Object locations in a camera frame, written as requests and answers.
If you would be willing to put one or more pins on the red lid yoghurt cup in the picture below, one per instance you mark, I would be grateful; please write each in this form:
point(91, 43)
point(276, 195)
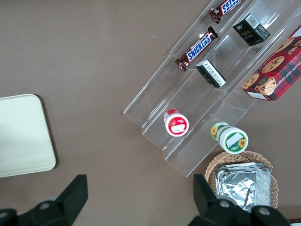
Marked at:
point(176, 126)

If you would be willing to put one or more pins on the clear acrylic stepped stand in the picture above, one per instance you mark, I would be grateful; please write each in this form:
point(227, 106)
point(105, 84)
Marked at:
point(211, 99)

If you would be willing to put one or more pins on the snickers bar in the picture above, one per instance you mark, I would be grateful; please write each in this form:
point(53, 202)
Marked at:
point(197, 49)
point(225, 8)

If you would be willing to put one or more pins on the stack of foil trays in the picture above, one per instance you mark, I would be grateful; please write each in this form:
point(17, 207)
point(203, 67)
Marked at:
point(244, 186)

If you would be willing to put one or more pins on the small black carton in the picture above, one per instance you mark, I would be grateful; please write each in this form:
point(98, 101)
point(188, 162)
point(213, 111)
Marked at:
point(211, 74)
point(250, 30)

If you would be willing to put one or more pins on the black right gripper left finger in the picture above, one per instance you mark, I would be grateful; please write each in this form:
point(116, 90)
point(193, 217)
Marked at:
point(70, 200)

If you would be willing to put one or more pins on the cream plastic tray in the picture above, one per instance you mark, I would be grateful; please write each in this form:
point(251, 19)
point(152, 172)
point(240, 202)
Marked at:
point(23, 134)

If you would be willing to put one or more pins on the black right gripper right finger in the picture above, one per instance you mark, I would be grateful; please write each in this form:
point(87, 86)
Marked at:
point(209, 204)

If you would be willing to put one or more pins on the red cookie box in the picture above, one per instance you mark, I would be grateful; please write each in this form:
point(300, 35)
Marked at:
point(277, 70)

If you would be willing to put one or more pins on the light wicker basket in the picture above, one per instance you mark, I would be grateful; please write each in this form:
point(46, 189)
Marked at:
point(235, 159)

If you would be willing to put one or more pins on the green lid yoghurt cup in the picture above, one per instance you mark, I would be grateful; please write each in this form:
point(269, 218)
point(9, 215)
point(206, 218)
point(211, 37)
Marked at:
point(232, 140)

